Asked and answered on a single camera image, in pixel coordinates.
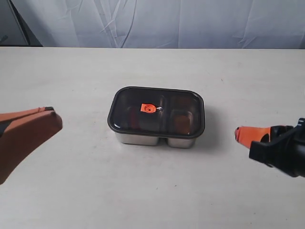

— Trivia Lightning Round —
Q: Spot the white backdrop curtain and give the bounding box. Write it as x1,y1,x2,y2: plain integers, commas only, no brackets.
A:
13,0,305,49

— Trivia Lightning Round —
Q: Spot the stainless steel lunch box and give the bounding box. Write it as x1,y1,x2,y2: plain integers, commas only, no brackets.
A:
108,86,205,148

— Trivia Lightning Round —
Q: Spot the dark lid with orange valve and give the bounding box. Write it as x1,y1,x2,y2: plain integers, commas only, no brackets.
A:
107,86,205,139

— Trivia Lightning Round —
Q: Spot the yellow cheese wedge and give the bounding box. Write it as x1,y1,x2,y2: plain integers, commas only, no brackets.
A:
173,114,190,135

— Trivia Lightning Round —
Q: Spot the red toy sausage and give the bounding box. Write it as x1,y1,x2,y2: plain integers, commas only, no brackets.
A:
129,108,140,130

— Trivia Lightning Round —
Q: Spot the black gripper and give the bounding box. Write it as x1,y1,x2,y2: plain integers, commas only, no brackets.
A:
234,118,305,177

